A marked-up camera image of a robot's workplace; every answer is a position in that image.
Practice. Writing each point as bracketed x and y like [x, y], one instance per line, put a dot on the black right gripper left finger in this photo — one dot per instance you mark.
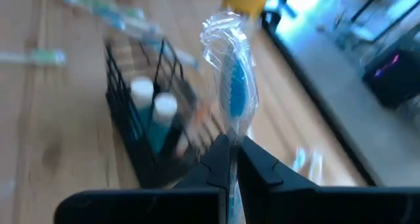
[210, 174]

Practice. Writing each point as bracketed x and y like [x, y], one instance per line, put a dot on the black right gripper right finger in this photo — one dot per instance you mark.
[262, 178]

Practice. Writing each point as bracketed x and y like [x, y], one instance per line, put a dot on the blue toothbrush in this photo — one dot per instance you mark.
[111, 15]
[236, 89]

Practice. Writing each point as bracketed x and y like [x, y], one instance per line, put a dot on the yellow wipes canister white lid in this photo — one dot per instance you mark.
[249, 0]

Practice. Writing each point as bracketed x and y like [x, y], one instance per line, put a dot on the black aluminium table frame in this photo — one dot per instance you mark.
[317, 99]

